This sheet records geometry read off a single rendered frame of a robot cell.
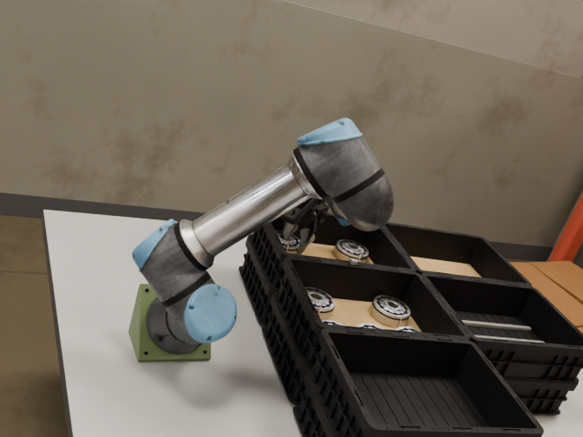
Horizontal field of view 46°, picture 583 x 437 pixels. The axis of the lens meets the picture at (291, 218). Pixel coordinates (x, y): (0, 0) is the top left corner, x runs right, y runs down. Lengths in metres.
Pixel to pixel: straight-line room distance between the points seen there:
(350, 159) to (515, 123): 3.19
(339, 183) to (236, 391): 0.56
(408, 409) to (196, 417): 0.45
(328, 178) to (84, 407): 0.67
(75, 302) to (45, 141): 1.76
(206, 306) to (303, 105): 2.37
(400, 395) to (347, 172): 0.53
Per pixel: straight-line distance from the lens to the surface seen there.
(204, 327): 1.41
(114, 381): 1.55
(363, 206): 1.33
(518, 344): 1.76
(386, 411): 1.50
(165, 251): 1.40
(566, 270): 3.95
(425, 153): 4.15
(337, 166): 1.31
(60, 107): 3.37
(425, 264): 2.21
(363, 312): 1.80
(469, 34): 4.04
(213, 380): 1.61
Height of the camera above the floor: 1.69
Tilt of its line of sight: 23 degrees down
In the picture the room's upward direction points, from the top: 18 degrees clockwise
